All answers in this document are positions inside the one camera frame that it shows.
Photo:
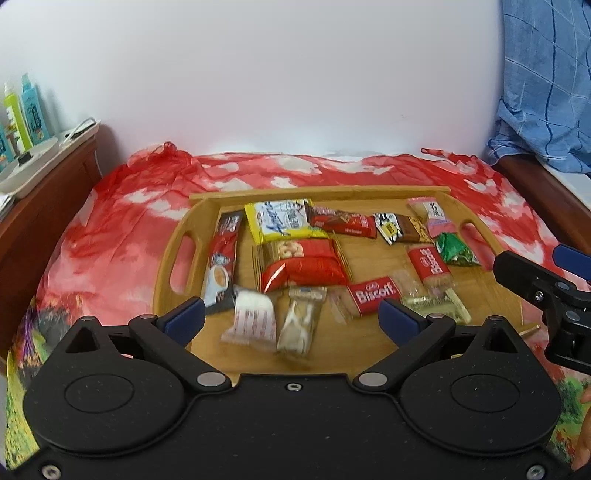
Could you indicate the person's hand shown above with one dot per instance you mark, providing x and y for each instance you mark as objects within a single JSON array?
[{"x": 582, "y": 452}]

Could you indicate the red brown wafer bar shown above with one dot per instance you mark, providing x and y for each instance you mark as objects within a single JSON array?
[{"x": 342, "y": 222}]

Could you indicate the blue plaid shirt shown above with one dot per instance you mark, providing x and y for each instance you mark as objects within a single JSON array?
[{"x": 544, "y": 108}]

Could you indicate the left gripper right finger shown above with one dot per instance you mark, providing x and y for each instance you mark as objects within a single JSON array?
[{"x": 419, "y": 340}]

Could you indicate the white nougat candy packet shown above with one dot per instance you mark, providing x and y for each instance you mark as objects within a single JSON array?
[{"x": 254, "y": 321}]

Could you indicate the clear white candy packet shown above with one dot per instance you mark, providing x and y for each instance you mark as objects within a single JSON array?
[{"x": 301, "y": 320}]

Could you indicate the pink white candy packet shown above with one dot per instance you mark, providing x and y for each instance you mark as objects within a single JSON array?
[{"x": 432, "y": 215}]

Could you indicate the red coffee stick sachet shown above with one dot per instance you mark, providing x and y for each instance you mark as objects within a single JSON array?
[{"x": 219, "y": 277}]

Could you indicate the small red Biscoff packet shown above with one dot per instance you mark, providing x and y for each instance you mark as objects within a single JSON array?
[{"x": 361, "y": 299}]

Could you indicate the green candy packet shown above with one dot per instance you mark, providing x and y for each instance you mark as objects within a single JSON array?
[{"x": 454, "y": 251}]

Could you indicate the brown black white chocolate bar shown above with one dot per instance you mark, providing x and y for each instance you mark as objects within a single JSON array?
[{"x": 396, "y": 228}]

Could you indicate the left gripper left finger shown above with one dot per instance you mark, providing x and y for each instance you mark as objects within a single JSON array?
[{"x": 163, "y": 339}]

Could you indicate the long red Biscoff biscuit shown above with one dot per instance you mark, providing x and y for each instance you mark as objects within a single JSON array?
[{"x": 430, "y": 267}]

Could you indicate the bamboo serving tray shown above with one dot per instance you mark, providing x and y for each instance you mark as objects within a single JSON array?
[{"x": 336, "y": 348}]

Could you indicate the wooden side cabinet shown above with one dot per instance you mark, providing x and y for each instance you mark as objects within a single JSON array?
[{"x": 33, "y": 228}]

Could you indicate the teal bottle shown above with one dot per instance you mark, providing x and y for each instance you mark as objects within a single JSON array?
[
  {"x": 7, "y": 155},
  {"x": 33, "y": 111}
]

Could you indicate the red floral table cloth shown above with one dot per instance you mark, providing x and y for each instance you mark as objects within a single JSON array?
[{"x": 106, "y": 259}]

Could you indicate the yellow green bottle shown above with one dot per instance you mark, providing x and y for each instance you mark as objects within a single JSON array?
[{"x": 16, "y": 120}]

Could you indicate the yellow white Americana cracker packet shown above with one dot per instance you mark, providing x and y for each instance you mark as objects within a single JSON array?
[{"x": 281, "y": 220}]

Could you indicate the red gold nut packet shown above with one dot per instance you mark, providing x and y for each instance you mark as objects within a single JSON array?
[{"x": 300, "y": 262}]

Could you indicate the gold green tea sachet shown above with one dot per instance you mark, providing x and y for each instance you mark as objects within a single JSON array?
[{"x": 416, "y": 297}]

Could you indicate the white power strip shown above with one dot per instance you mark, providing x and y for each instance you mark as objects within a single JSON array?
[{"x": 19, "y": 180}]

